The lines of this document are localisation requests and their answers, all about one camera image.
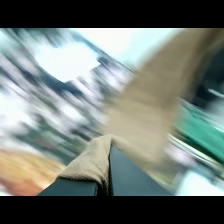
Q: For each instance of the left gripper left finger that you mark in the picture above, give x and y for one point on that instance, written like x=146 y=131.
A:
x=75 y=188

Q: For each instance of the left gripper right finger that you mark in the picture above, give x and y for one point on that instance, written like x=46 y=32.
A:
x=130 y=178

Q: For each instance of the green garment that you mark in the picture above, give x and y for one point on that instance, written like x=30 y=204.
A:
x=200 y=133

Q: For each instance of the brown shirt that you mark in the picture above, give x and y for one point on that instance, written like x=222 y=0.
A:
x=150 y=110

